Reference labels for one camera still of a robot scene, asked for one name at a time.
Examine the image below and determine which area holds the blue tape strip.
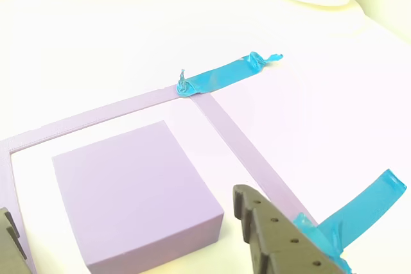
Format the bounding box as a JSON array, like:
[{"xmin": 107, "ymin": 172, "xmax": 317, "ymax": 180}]
[
  {"xmin": 175, "ymin": 51, "xmax": 284, "ymax": 98},
  {"xmin": 292, "ymin": 167, "xmax": 408, "ymax": 274}
]

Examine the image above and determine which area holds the large purple cube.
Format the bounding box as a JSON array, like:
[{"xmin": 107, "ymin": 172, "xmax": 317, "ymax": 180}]
[{"xmin": 51, "ymin": 119, "xmax": 225, "ymax": 274}]

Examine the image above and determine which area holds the purple square frame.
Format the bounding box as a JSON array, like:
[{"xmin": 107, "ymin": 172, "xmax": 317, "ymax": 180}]
[{"xmin": 0, "ymin": 85, "xmax": 319, "ymax": 274}]

